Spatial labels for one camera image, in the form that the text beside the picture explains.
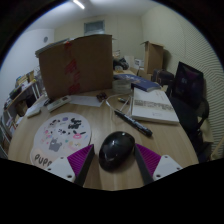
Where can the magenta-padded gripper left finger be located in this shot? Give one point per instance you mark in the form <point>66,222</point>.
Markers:
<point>60,166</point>

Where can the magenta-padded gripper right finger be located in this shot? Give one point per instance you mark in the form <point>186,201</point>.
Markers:
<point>165,166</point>

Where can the black computer mouse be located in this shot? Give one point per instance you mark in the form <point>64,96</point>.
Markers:
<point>116,150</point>

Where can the round cartoon-print mouse pad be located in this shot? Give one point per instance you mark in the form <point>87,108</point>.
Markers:
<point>61,133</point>

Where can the black office chair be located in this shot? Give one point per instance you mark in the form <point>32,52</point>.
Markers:
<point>188,123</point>

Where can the black marker pen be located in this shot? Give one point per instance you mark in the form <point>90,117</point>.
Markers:
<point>133,123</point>

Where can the small flat white box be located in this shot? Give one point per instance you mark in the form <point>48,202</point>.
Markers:
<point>33,112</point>

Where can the thick white book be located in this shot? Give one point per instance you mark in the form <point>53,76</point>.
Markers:
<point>153,106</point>

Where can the white remote control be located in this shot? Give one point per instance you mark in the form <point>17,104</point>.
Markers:
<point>58,103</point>

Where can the white paper sheet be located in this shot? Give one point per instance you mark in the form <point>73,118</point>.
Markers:
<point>85,100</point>
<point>41,102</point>

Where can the small dark clip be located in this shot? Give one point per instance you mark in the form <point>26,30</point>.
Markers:
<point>101,96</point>

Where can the cluttered shelf unit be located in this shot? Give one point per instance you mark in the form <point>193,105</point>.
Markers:
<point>20,93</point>

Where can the black monitor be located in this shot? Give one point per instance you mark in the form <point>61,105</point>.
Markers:
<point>188,83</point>

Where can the blue book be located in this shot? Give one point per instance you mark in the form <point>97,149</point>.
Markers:
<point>140,81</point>

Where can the dark maroon bag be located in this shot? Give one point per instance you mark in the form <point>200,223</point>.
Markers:
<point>163,77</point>

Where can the clear round tape container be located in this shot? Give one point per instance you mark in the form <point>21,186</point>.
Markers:
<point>121,86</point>

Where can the large brown cardboard box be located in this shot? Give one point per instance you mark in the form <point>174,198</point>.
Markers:
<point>86,66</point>

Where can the small open cardboard box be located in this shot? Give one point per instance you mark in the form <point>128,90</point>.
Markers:
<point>154,58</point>

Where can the black bag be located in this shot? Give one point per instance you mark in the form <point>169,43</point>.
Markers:
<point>120,64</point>

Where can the ceiling tube light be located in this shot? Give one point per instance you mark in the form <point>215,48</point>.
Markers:
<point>79,4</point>

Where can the wall air vent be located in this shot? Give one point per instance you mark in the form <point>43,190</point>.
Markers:
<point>94,27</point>

